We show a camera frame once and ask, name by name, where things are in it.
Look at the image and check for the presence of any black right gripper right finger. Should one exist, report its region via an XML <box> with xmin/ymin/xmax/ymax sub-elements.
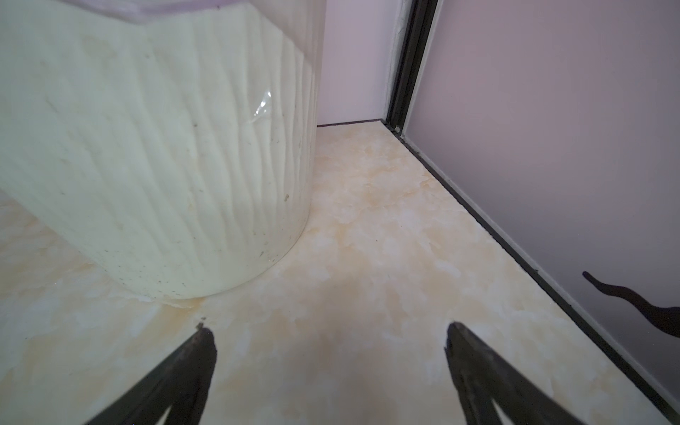
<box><xmin>446</xmin><ymin>322</ymin><xmax>581</xmax><ymax>424</ymax></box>

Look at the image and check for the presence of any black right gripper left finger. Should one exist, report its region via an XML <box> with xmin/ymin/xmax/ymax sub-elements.
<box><xmin>89</xmin><ymin>325</ymin><xmax>217</xmax><ymax>424</ymax></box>

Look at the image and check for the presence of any white bin pink liner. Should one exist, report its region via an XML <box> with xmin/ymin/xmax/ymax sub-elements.
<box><xmin>1</xmin><ymin>1</ymin><xmax>327</xmax><ymax>299</ymax></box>

